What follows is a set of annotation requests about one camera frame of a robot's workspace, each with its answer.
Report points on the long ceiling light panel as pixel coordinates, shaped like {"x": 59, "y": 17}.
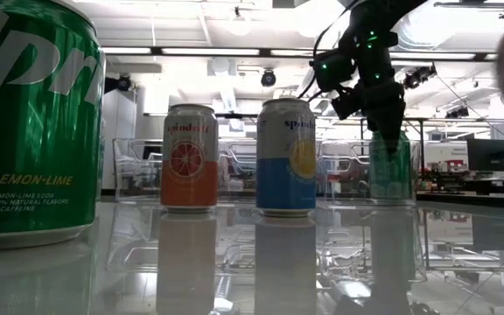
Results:
{"x": 431, "y": 56}
{"x": 125, "y": 50}
{"x": 291, "y": 53}
{"x": 210, "y": 51}
{"x": 491, "y": 57}

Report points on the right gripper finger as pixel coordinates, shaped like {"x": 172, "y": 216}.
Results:
{"x": 389, "y": 137}

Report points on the black ceiling dome camera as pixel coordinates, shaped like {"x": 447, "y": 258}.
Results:
{"x": 268, "y": 79}

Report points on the black ceiling spotlight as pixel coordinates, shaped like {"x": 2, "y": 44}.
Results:
{"x": 124, "y": 83}

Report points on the orange Spindrift can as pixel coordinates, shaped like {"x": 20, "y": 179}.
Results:
{"x": 189, "y": 184}

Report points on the blue Spindrift can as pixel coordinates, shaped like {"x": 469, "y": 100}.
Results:
{"x": 285, "y": 184}

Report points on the white round pendant lamp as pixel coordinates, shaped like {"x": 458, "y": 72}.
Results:
{"x": 240, "y": 24}

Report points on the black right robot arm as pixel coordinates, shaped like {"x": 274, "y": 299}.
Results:
{"x": 374, "y": 57}

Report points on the silver ventilation duct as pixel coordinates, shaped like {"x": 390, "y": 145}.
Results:
{"x": 422, "y": 37}

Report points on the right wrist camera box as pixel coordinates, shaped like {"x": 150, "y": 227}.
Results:
{"x": 333, "y": 70}

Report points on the black track spotlight cluster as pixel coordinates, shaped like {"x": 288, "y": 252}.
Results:
{"x": 457, "y": 113}
{"x": 418, "y": 78}

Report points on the black computer monitor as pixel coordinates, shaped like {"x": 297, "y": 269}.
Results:
{"x": 492, "y": 155}

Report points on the dark office desk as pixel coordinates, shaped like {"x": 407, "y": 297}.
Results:
{"x": 488, "y": 184}

